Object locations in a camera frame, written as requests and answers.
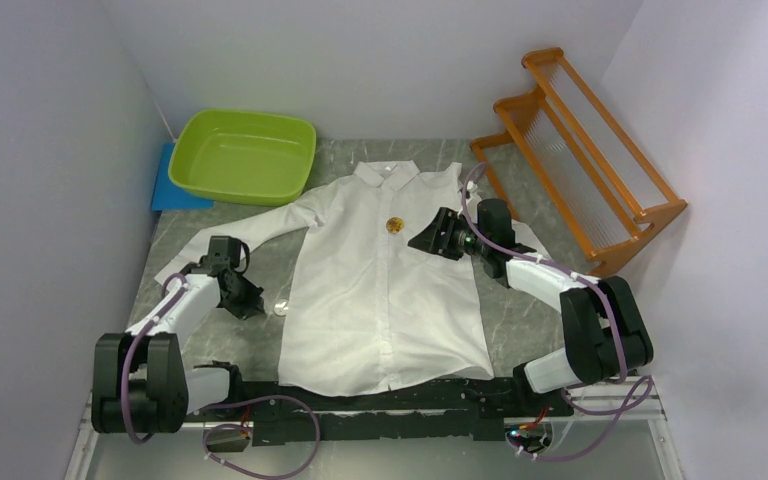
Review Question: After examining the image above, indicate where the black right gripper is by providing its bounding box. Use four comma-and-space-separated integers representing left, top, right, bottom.
408, 207, 490, 261

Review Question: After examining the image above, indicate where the white button-up shirt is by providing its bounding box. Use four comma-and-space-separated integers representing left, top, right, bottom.
156, 161, 494, 397

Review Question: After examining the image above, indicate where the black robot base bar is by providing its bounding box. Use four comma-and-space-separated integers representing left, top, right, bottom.
185, 373, 573, 446

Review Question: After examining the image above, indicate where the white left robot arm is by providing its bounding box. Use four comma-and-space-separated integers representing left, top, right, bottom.
90, 236, 264, 444

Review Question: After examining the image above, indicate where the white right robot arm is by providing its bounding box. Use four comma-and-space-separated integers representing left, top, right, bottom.
407, 198, 654, 415

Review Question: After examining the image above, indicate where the blue flat mat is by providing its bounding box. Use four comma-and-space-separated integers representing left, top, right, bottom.
151, 142, 214, 212

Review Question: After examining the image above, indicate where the green plastic basin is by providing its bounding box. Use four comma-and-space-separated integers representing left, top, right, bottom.
168, 109, 317, 206

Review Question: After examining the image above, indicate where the orange wooden rack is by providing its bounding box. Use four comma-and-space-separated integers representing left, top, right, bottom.
470, 47, 688, 276

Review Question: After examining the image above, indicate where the aluminium frame rail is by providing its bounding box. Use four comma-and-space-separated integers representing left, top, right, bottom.
63, 377, 687, 480

